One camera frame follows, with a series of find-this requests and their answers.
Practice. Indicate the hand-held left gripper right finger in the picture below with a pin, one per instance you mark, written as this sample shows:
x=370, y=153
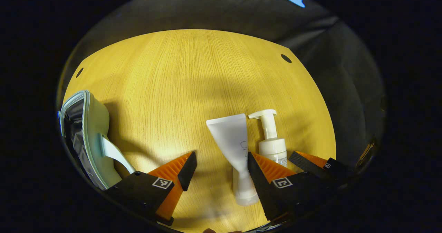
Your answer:
x=259, y=188

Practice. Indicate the white pump bottle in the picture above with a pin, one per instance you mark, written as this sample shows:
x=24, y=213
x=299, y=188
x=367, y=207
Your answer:
x=272, y=148

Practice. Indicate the light blue suitcase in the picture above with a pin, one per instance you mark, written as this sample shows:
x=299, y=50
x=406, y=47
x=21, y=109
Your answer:
x=96, y=129

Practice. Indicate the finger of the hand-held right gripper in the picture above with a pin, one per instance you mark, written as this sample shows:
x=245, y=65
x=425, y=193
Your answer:
x=305, y=163

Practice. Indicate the white squeeze tube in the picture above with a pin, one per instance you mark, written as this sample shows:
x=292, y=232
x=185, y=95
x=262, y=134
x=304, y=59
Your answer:
x=231, y=139

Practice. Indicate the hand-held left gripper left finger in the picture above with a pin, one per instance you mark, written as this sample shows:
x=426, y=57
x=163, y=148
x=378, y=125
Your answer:
x=188, y=169

